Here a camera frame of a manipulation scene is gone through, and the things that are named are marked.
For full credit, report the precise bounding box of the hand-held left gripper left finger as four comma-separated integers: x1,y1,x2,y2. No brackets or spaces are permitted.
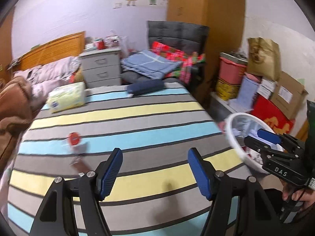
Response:
29,147,123,236

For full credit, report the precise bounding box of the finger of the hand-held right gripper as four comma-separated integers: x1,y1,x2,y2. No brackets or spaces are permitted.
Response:
244,136,283,159
257,128,306,154

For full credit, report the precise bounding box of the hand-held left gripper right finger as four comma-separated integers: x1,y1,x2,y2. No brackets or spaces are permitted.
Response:
188,147,283,236

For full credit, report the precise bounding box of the white waste bin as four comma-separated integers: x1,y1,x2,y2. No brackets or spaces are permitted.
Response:
225,112,283,175

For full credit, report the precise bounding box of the person's right hand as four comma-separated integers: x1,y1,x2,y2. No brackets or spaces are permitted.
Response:
282,185,315,214

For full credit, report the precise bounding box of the red printed box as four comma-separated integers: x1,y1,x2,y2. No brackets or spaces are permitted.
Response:
250,95,294,134

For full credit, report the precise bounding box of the brown foil wrapper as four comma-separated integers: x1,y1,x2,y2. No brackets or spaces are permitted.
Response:
69,155,91,175

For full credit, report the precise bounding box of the brown cardboard box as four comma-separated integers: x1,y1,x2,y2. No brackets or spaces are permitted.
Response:
269,71,309,120

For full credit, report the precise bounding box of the small white box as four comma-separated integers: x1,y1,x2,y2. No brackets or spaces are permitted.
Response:
257,78,277,99

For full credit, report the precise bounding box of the pale blue box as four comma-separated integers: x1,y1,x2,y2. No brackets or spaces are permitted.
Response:
236,75,261,111

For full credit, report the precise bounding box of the yellow printed box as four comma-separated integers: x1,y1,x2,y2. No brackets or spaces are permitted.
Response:
216,78,240,101

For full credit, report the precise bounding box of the striped bed sheet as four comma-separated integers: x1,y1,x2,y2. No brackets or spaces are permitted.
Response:
6,82,249,236

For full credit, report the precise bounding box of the pink plastic bin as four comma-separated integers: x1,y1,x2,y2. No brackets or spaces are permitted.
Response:
219,52,248,85

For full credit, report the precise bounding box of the brown paper bag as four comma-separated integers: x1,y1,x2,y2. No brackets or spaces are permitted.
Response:
247,37,281,81

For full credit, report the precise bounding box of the yellow-green tissue pack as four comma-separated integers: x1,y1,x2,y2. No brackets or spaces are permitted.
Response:
47,82,86,113

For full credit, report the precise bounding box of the dark blue folded cloth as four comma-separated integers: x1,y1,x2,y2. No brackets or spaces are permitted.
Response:
127,79,165,97

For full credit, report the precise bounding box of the dark grey folded cloth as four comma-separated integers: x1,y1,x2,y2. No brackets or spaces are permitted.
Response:
122,71,150,84

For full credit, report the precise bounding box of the grey drawer nightstand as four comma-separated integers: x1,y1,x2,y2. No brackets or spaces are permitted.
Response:
79,47,122,88

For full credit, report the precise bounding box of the brown fleece blanket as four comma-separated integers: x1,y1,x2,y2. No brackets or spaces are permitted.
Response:
0,76,48,163

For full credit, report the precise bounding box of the pink grey quilt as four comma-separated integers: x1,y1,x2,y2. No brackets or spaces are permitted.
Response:
13,56,83,99

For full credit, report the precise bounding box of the red green plaid cloth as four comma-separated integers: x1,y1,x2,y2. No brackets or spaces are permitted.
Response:
151,41,206,83

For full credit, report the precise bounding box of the white plastic bag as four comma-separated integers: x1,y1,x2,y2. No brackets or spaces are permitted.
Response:
119,36,131,59

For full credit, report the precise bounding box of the tall wooden cabinet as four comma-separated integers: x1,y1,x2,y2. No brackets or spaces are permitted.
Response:
167,0,246,104

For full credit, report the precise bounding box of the wooden headboard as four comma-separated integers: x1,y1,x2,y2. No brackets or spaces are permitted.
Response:
12,31,86,70

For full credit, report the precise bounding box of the grey padded chair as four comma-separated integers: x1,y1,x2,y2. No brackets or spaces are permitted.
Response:
147,20,210,99

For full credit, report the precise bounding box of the wooden wardrobe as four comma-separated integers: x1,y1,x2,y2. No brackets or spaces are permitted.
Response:
0,7,15,84

